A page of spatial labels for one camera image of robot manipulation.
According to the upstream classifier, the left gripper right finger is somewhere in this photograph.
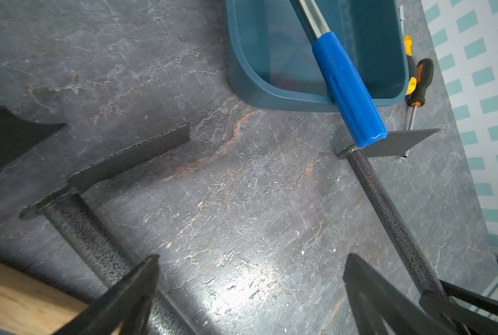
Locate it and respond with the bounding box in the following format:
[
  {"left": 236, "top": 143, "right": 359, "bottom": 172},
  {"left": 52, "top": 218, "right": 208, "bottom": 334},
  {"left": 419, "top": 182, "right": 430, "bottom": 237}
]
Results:
[{"left": 343, "top": 253, "right": 454, "bottom": 334}]

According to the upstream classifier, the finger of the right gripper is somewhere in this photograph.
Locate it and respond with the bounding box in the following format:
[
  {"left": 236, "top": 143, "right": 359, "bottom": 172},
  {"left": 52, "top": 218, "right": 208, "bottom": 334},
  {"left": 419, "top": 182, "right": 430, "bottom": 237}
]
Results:
[{"left": 420, "top": 281, "right": 498, "bottom": 334}]

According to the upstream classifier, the teal plastic storage box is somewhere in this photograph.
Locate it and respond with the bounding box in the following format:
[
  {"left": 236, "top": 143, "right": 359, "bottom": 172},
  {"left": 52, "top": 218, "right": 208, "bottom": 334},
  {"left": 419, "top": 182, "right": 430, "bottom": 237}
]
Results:
[{"left": 222, "top": 0, "right": 411, "bottom": 113}]

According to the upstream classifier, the yellow black screwdriver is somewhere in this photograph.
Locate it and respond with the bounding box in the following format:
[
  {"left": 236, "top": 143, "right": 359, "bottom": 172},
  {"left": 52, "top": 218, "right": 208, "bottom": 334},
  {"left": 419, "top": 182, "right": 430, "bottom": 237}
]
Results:
[{"left": 398, "top": 6, "right": 417, "bottom": 96}]

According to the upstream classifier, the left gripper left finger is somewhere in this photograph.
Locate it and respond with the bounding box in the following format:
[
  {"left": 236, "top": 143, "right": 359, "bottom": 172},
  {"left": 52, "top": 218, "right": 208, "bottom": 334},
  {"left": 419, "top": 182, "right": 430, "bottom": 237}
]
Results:
[{"left": 56, "top": 255, "right": 159, "bottom": 334}]

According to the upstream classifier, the hoe with blue grip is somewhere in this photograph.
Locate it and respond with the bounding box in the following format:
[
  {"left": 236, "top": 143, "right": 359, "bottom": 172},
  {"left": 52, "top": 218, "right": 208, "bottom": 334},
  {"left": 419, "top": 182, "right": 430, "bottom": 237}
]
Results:
[{"left": 291, "top": 0, "right": 388, "bottom": 147}]

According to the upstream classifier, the wooden handle hoe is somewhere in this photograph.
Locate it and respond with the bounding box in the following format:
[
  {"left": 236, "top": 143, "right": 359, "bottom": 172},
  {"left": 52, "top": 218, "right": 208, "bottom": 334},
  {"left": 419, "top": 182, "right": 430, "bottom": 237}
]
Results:
[{"left": 0, "top": 106, "right": 87, "bottom": 334}]

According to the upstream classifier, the black orange screwdriver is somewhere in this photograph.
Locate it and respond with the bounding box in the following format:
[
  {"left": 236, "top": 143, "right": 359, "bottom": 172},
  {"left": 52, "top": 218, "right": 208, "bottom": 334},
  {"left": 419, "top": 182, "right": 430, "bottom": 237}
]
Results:
[{"left": 401, "top": 57, "right": 434, "bottom": 159}]

